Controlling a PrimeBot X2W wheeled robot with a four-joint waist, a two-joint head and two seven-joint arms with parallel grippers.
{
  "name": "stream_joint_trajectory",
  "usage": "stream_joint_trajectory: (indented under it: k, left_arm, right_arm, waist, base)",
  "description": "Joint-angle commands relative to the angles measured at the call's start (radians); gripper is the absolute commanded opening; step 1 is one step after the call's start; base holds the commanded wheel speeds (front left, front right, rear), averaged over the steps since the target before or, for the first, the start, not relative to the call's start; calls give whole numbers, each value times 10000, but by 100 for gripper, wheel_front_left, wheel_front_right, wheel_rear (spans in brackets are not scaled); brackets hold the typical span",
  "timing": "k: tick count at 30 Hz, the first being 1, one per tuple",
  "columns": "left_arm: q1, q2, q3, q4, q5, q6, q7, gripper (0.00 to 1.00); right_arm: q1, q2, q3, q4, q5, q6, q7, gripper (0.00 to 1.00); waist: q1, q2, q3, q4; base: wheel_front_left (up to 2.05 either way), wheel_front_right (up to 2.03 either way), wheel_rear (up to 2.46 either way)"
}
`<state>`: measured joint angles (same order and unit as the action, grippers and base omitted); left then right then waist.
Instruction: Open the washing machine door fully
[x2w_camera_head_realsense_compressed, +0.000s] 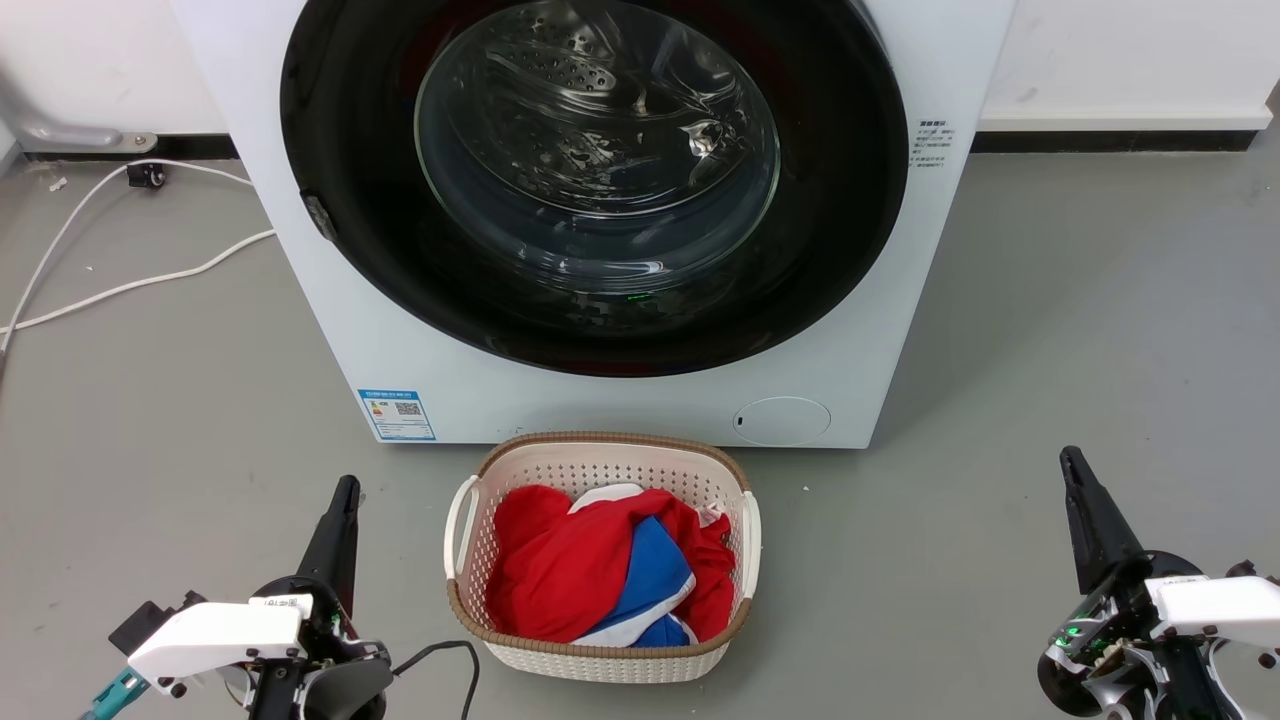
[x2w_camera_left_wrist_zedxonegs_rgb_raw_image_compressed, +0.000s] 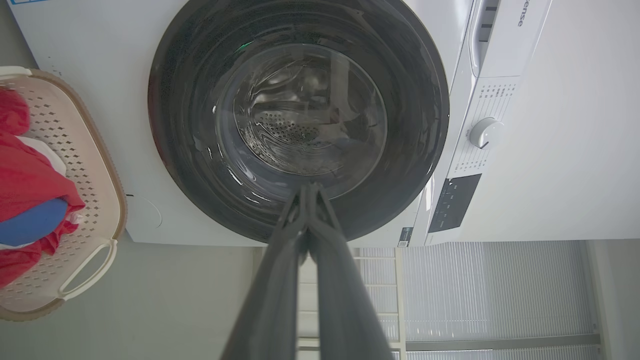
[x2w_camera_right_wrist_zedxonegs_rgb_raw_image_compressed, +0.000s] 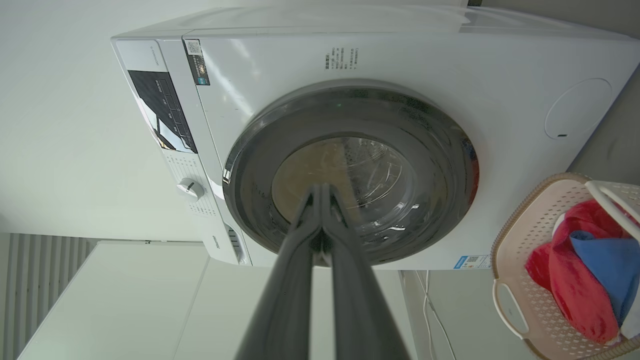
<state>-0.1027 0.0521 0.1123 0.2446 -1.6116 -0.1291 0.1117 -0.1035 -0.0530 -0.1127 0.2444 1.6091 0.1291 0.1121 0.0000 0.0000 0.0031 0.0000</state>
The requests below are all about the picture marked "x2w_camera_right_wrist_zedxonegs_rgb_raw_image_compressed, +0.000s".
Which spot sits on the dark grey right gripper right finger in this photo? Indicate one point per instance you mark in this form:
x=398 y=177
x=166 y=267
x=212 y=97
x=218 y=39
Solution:
x=360 y=310

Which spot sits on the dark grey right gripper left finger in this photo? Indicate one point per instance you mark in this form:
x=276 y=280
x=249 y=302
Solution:
x=285 y=300

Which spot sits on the round black glass washer door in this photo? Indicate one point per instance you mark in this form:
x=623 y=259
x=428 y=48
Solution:
x=400 y=115

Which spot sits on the white front-load washing machine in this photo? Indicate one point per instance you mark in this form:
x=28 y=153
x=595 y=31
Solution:
x=500 y=100

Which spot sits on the blue white energy label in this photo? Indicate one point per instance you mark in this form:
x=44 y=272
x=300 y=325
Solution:
x=472 y=261

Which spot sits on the white washer control knob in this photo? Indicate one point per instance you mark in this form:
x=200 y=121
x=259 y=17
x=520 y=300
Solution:
x=190 y=189

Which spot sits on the beige perforated laundry basket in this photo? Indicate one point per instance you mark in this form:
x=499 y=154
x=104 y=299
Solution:
x=520 y=320

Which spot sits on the white cabinet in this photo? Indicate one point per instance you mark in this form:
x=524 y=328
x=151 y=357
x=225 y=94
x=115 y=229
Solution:
x=125 y=310

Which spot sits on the red garment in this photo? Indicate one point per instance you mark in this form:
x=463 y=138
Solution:
x=575 y=300

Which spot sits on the black washer control display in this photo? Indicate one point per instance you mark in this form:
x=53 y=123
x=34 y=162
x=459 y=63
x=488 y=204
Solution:
x=160 y=105

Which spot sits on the white slatted panel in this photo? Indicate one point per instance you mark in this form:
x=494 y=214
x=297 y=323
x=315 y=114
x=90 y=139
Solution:
x=35 y=280

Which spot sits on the black QR sticker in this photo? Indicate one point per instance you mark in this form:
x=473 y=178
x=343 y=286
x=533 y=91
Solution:
x=197 y=62

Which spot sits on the blue and white garment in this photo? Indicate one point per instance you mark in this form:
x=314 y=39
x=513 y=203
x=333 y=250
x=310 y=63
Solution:
x=610 y=265

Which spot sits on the round white filter cover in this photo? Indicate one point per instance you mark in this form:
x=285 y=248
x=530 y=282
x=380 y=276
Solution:
x=577 y=107

